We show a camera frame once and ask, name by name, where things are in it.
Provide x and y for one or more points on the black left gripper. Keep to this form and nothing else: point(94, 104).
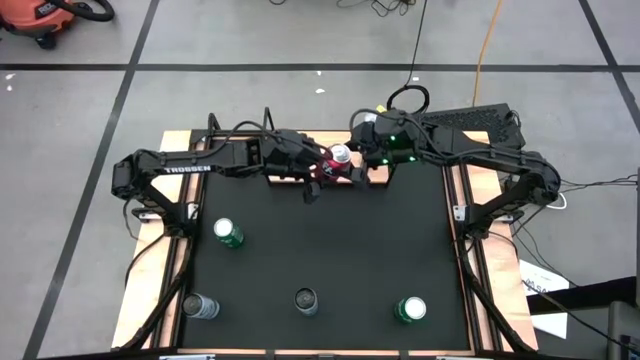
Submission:
point(295, 155)

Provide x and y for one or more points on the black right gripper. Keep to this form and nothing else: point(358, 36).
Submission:
point(372, 142)

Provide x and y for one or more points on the red Fanta can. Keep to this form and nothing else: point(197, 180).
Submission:
point(330, 167)

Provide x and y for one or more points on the green Sprite can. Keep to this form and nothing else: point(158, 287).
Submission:
point(232, 239)
point(412, 309)

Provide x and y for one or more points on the white Celsius can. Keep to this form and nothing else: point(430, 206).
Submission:
point(205, 307)

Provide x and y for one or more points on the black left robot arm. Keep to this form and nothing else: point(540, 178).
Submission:
point(185, 169)

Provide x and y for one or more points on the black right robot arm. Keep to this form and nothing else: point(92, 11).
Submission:
point(500, 160)

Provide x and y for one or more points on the black table mat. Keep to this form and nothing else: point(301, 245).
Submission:
point(325, 250)

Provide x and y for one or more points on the dark can bottom centre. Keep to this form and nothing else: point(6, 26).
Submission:
point(306, 300)

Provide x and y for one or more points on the white paper sheet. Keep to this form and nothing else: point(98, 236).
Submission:
point(540, 280)

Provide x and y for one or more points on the orange shop vacuum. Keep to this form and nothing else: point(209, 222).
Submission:
point(35, 15)

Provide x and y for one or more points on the black aluminium rig frame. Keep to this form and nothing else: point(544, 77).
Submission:
point(182, 260)

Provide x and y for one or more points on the silver aluminium bracket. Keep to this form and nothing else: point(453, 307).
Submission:
point(187, 357)

